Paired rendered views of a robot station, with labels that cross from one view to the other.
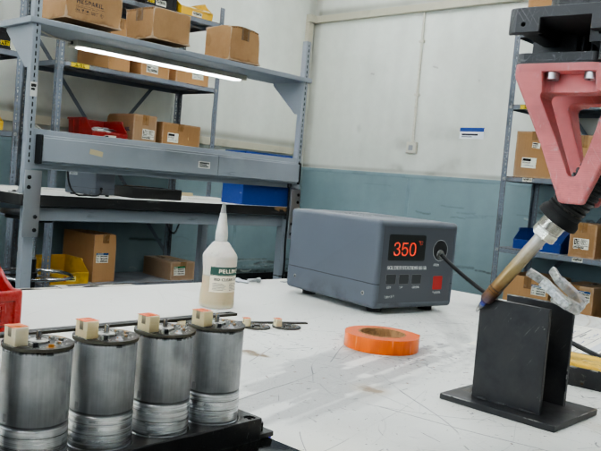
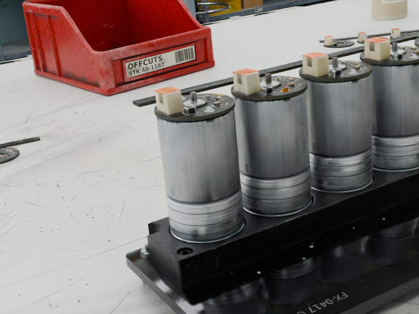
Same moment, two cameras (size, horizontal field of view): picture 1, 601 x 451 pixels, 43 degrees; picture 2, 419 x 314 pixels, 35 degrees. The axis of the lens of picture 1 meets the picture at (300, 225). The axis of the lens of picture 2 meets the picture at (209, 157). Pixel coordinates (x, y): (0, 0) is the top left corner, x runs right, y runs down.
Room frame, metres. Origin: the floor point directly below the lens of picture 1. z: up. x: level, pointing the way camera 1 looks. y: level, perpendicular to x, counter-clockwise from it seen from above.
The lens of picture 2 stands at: (0.06, 0.04, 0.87)
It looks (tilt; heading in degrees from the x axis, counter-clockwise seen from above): 21 degrees down; 19
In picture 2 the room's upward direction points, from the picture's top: 6 degrees counter-clockwise
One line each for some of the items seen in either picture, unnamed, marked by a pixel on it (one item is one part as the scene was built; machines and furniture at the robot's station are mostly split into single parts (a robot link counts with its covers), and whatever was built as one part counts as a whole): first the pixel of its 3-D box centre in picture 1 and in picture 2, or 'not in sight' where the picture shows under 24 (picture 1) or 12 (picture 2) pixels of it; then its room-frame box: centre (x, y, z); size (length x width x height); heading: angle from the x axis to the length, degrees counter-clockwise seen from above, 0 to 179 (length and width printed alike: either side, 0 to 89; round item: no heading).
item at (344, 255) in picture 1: (369, 258); not in sight; (0.85, -0.08, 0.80); 0.15 x 0.12 x 0.10; 37
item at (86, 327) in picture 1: (88, 327); (317, 63); (0.29, 0.08, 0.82); 0.01 x 0.01 x 0.01; 47
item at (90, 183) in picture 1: (89, 182); not in sight; (3.01, 0.84, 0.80); 0.15 x 0.12 x 0.10; 65
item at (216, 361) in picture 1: (212, 378); not in sight; (0.33, 0.03, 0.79); 0.02 x 0.02 x 0.05
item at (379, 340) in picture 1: (381, 339); not in sight; (0.61, -0.07, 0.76); 0.06 x 0.06 x 0.01
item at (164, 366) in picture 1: (160, 387); (394, 118); (0.31, 0.05, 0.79); 0.02 x 0.02 x 0.05
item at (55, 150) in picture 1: (185, 165); not in sight; (3.15, 0.49, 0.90); 1.30 x 0.06 x 0.12; 136
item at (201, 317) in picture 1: (203, 317); not in sight; (0.33, 0.04, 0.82); 0.01 x 0.01 x 0.01; 47
